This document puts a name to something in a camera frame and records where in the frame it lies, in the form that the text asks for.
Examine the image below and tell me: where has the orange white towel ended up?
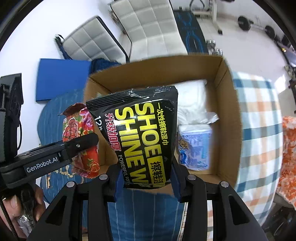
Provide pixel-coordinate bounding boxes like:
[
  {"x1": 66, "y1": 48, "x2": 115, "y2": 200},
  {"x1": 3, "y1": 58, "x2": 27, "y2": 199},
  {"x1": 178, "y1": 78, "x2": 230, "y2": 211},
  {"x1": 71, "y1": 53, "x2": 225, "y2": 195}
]
[{"x1": 276, "y1": 116, "x2": 296, "y2": 204}]

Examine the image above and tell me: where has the small white quilted chair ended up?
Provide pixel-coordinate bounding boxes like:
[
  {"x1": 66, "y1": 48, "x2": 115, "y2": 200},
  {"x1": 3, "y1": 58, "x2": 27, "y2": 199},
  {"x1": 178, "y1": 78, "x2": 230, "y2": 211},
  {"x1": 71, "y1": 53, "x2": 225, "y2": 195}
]
[{"x1": 55, "y1": 15, "x2": 129, "y2": 64}]

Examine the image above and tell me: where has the blue foam mat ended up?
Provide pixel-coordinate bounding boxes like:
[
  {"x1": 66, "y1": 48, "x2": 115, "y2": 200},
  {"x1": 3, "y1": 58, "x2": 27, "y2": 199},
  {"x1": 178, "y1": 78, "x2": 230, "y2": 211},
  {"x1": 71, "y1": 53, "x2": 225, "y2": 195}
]
[{"x1": 36, "y1": 58, "x2": 90, "y2": 102}]

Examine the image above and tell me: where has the person's left hand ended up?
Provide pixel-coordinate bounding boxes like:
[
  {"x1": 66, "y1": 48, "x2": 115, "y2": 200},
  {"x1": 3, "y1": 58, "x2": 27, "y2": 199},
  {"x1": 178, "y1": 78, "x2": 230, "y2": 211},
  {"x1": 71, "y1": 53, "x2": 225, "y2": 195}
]
[{"x1": 0, "y1": 184, "x2": 45, "y2": 240}]

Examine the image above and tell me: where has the chrome dumbbell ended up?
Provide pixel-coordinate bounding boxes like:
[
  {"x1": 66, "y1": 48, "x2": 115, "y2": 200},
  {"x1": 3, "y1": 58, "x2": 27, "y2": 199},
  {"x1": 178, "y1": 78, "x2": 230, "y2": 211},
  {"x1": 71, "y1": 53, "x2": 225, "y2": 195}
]
[{"x1": 207, "y1": 39, "x2": 224, "y2": 56}]

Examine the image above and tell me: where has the red floral snack packet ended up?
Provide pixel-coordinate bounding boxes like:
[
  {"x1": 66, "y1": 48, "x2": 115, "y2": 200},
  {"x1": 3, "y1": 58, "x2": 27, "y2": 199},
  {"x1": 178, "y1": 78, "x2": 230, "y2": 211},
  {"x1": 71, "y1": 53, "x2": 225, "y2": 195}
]
[{"x1": 58, "y1": 103, "x2": 101, "y2": 179}]

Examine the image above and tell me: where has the black treadmill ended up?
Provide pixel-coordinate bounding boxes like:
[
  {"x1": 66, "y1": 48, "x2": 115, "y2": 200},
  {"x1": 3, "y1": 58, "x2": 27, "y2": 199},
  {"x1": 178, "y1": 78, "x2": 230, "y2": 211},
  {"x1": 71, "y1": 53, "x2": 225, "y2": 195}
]
[{"x1": 279, "y1": 35, "x2": 296, "y2": 68}]

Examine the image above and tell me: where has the white clear plastic bag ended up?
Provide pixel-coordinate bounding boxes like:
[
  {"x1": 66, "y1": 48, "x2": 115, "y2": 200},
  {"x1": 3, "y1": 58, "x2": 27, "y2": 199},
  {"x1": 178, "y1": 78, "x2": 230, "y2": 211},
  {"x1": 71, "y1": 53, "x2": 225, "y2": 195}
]
[{"x1": 178, "y1": 80, "x2": 220, "y2": 126}]

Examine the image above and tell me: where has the plaid blanket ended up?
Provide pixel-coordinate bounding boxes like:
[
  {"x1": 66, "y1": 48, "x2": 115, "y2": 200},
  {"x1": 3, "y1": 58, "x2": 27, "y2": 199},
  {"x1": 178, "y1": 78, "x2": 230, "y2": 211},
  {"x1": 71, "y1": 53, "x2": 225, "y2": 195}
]
[{"x1": 207, "y1": 71, "x2": 287, "y2": 241}]

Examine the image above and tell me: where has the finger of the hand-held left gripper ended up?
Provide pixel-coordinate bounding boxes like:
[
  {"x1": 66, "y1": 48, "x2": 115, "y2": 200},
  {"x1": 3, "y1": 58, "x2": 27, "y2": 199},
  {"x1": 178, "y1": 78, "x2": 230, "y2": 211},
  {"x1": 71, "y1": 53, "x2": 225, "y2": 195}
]
[{"x1": 58, "y1": 133, "x2": 100, "y2": 163}]

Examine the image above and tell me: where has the cardboard box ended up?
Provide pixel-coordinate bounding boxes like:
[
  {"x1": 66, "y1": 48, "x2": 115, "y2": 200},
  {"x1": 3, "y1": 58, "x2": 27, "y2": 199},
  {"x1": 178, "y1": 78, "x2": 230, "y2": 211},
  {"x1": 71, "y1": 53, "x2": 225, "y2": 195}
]
[{"x1": 83, "y1": 54, "x2": 243, "y2": 193}]

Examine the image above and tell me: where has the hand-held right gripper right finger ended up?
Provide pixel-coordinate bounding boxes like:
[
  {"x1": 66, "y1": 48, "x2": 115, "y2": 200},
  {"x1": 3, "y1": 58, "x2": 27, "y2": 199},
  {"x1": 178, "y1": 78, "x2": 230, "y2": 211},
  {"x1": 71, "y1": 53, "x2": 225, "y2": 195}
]
[{"x1": 172, "y1": 160, "x2": 269, "y2": 241}]

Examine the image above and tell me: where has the large white quilted chair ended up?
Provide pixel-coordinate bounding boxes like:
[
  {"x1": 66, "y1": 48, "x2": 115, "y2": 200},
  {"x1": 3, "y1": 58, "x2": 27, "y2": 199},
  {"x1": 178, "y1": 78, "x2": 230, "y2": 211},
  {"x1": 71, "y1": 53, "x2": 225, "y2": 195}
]
[{"x1": 111, "y1": 0, "x2": 189, "y2": 62}]

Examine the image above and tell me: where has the black shoe wipes packet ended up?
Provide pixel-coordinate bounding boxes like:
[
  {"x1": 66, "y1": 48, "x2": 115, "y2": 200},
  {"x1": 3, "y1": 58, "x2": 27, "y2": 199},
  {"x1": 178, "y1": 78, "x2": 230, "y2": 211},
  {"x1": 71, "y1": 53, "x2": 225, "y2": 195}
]
[{"x1": 85, "y1": 86, "x2": 178, "y2": 189}]

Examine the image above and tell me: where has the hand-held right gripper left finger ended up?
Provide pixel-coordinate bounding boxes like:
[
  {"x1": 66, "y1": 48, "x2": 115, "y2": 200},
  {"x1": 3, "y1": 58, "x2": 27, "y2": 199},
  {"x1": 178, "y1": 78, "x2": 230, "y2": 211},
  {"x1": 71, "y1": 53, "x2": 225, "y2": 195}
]
[{"x1": 26, "y1": 163, "x2": 123, "y2": 241}]

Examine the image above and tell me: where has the dark blue knit cloth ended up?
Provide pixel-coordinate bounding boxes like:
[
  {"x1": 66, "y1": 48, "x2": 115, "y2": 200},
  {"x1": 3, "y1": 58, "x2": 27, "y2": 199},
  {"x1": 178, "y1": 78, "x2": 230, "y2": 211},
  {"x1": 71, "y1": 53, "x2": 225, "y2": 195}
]
[{"x1": 91, "y1": 58, "x2": 121, "y2": 75}]

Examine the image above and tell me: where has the black blue weight bench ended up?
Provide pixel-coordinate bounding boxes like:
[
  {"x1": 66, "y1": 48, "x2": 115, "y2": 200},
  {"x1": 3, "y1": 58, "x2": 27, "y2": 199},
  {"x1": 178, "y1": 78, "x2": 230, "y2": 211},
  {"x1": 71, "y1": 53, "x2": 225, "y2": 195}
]
[{"x1": 173, "y1": 9, "x2": 208, "y2": 55}]

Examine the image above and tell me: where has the small barbell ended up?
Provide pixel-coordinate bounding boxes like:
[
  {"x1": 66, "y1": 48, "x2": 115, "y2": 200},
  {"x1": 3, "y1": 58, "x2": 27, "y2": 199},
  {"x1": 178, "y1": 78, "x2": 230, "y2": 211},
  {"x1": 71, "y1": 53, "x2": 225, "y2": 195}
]
[{"x1": 238, "y1": 16, "x2": 277, "y2": 39}]

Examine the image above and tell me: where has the blue tissue pack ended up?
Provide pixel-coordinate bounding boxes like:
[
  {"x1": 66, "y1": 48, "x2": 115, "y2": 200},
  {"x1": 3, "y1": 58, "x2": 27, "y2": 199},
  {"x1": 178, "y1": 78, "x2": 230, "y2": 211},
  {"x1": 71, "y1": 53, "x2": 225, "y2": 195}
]
[{"x1": 178, "y1": 124, "x2": 213, "y2": 171}]

